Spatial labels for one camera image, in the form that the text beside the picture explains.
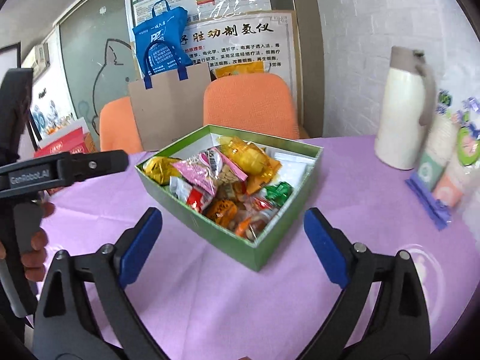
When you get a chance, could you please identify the red white snack packet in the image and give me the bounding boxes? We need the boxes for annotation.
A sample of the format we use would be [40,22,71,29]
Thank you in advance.
[169,176,213,213]

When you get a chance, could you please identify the pink seed snack bag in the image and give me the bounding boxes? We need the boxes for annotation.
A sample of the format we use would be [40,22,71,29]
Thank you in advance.
[173,147,248,196]

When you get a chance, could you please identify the orange label peanut bag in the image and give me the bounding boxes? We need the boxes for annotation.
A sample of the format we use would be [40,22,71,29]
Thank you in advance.
[203,199,242,232]

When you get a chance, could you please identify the green white snack packet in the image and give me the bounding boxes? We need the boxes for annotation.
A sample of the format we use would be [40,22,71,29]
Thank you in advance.
[260,181,294,207]

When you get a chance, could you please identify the cookie biscuit pack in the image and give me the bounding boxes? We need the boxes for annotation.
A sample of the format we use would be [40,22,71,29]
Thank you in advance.
[234,197,279,242]

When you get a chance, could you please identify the yellow corn snack pack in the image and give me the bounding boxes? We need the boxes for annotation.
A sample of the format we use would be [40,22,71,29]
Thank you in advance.
[217,136,281,195]

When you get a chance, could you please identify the white snack pouch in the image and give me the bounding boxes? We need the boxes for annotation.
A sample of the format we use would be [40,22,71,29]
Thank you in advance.
[266,148,317,189]

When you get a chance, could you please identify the yellow chip bag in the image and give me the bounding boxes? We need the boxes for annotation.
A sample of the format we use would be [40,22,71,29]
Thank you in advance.
[142,156,182,186]

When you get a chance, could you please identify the left human hand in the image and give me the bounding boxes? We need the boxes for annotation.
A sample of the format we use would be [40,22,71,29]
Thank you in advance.
[0,202,55,282]

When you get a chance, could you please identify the red cracker box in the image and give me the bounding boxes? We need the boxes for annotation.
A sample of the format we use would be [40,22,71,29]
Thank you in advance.
[33,116,98,196]

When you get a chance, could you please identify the left orange chair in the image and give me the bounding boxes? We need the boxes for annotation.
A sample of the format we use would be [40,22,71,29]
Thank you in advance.
[99,97,143,155]

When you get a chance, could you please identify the orange chair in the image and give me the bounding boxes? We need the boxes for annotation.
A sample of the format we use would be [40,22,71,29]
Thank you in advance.
[99,97,143,155]
[203,72,300,140]

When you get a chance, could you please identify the brown cardboard sheet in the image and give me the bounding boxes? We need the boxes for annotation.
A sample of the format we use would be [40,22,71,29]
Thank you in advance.
[128,63,211,151]

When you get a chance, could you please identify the blue tote bag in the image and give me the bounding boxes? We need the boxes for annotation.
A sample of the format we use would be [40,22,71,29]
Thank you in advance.
[133,0,193,89]

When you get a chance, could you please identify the green open cardboard box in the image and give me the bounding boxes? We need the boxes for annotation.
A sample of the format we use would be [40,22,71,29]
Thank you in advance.
[136,124,323,272]

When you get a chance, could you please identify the right orange chair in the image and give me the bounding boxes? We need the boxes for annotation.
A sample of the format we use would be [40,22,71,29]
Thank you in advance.
[203,72,300,140]

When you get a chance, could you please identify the white thermos jug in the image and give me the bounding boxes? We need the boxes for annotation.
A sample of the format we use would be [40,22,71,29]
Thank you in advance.
[374,46,436,170]

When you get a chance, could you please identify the chinese text poster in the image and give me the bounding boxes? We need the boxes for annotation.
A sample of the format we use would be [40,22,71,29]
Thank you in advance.
[181,10,300,103]

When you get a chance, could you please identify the wall air conditioner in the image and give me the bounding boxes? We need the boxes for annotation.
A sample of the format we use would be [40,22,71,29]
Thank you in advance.
[32,43,50,80]

